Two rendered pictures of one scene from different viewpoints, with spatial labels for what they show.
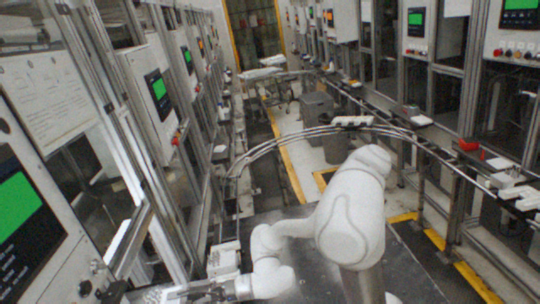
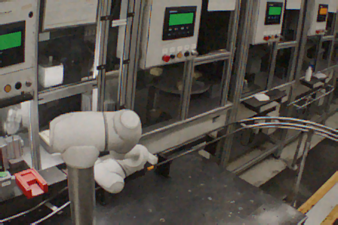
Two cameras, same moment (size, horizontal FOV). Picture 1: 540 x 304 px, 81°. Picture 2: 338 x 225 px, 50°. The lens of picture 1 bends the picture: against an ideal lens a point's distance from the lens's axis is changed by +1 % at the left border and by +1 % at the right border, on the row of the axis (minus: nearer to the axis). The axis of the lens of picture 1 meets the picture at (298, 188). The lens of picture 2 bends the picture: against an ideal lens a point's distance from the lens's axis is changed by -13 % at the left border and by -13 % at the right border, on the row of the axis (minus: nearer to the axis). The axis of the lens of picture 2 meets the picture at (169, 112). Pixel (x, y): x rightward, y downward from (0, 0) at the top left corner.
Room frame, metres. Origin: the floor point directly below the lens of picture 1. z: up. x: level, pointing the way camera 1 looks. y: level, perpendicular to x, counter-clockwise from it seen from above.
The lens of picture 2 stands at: (0.00, -1.16, 2.11)
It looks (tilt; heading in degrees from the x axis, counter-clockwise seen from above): 25 degrees down; 49
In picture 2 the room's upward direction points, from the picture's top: 7 degrees clockwise
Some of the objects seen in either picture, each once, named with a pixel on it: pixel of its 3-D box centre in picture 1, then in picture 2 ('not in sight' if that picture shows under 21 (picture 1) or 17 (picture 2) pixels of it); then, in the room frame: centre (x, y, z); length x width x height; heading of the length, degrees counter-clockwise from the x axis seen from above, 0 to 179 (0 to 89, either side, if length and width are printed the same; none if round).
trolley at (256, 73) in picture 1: (263, 92); not in sight; (6.46, 0.34, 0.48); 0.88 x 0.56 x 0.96; 113
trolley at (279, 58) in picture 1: (276, 78); not in sight; (7.76, 0.05, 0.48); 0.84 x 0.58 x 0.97; 13
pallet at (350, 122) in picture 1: (352, 123); not in sight; (2.80, -0.60, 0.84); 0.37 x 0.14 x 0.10; 63
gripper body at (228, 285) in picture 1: (224, 291); not in sight; (0.82, 0.33, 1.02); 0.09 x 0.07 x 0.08; 95
